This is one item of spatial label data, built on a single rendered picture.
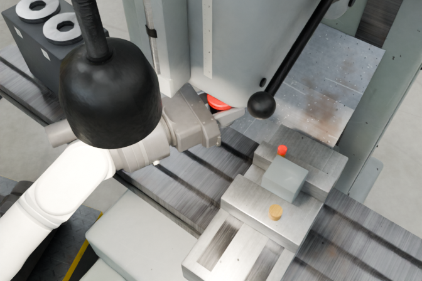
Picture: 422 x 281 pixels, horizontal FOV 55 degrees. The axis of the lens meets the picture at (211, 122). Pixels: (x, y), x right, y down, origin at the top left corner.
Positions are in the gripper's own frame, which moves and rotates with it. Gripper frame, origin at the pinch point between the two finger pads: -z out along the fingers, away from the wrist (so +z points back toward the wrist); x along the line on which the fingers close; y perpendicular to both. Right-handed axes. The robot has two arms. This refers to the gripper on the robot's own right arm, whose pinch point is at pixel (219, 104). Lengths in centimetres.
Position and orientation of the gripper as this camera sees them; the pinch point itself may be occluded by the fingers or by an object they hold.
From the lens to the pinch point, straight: 67.2
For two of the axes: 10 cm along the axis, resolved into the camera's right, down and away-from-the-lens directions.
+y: 0.0, 6.0, 8.0
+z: -8.8, 3.8, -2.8
